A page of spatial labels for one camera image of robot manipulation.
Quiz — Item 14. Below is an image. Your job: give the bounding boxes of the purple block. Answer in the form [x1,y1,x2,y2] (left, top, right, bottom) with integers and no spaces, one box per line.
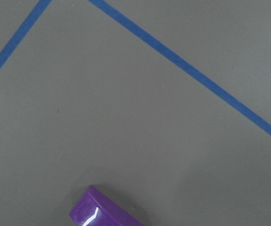
[69,185,142,226]

